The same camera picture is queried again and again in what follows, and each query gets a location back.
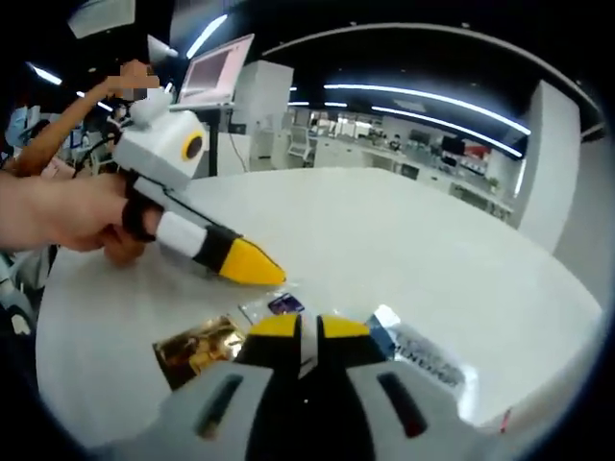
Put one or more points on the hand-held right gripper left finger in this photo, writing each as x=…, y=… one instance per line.
x=269, y=384

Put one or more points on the black monitor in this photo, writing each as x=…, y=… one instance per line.
x=452, y=143

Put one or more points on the small clear packet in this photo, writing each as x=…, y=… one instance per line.
x=278, y=305

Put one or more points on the green black skincare sachet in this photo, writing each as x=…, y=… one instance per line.
x=427, y=360

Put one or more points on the gold skincare sachet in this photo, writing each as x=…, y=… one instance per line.
x=202, y=348

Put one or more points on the long ceiling light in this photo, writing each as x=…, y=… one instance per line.
x=206, y=36

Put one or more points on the white lab counter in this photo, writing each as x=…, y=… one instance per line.
x=384, y=163

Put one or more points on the ceiling air conditioner unit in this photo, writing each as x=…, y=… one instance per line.
x=101, y=16

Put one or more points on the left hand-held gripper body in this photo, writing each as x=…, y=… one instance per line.
x=158, y=144

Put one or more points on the person's left hand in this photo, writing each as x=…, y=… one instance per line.
x=86, y=211

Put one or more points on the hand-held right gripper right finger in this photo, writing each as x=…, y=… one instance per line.
x=346, y=379

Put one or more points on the white office chair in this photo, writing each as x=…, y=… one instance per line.
x=299, y=143

